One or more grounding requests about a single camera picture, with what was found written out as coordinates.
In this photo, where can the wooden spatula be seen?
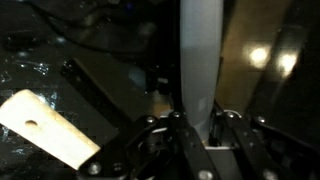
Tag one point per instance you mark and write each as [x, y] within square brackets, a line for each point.
[34, 120]

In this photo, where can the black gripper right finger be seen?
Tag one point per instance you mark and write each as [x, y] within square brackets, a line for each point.
[269, 153]

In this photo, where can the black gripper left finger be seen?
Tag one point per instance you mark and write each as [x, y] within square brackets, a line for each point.
[123, 157]

